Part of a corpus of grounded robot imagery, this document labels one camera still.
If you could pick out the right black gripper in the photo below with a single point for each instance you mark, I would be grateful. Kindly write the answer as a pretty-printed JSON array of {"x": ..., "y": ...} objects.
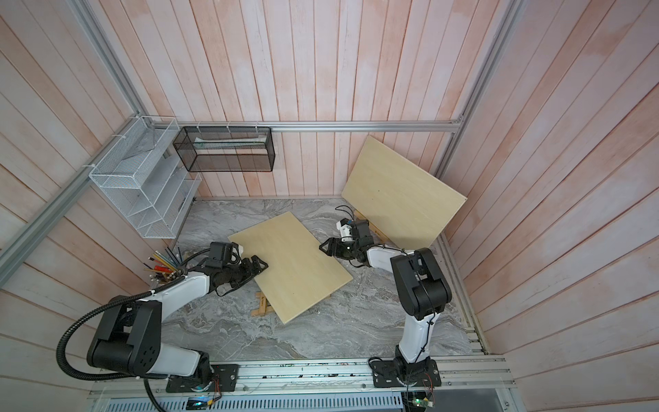
[{"x": 333, "y": 247}]

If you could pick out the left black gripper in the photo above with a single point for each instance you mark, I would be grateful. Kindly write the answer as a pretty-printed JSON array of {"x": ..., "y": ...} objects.
[{"x": 250, "y": 272}]

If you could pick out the plywood board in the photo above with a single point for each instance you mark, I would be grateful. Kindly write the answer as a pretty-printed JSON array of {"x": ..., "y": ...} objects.
[
  {"x": 299, "y": 274},
  {"x": 410, "y": 206}
]

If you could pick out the wooden easel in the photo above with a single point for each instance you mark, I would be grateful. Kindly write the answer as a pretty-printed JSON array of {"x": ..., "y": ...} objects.
[
  {"x": 264, "y": 307},
  {"x": 375, "y": 232}
]

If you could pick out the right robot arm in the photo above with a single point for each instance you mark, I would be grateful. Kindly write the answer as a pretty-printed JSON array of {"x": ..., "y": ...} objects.
[{"x": 422, "y": 291}]

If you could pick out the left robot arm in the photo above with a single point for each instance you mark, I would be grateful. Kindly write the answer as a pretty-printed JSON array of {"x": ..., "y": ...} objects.
[{"x": 128, "y": 338}]

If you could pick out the cup of coloured pencils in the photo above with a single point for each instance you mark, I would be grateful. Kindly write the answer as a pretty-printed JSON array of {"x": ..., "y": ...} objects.
[{"x": 163, "y": 268}]

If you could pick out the black mesh basket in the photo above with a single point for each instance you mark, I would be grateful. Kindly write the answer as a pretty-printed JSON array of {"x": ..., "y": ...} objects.
[{"x": 226, "y": 149}]

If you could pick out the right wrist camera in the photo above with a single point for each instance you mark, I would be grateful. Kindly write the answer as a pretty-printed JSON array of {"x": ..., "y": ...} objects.
[{"x": 346, "y": 228}]

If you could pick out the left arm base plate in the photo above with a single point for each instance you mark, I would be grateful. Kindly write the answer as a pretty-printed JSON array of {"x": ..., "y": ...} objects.
[{"x": 212, "y": 377}]

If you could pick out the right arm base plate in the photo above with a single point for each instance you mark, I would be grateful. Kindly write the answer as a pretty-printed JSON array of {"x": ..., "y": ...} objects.
[{"x": 398, "y": 373}]

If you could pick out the aluminium frame horizontal bar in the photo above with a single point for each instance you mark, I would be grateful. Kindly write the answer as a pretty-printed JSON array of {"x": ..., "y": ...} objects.
[{"x": 335, "y": 126}]

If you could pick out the white wire mesh shelf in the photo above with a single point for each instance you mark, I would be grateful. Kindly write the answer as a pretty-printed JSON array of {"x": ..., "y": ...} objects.
[{"x": 148, "y": 185}]

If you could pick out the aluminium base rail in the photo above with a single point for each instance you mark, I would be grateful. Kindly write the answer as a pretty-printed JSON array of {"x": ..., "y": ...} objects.
[{"x": 292, "y": 377}]

